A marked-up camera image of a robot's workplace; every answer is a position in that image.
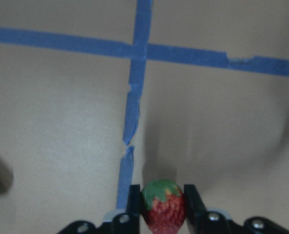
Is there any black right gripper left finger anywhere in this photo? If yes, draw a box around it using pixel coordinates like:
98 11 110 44
59 185 142 234

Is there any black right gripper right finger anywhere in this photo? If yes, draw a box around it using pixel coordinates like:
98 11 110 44
184 184 289 234

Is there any red strawberry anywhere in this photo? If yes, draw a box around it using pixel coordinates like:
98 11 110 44
141 179 186 234

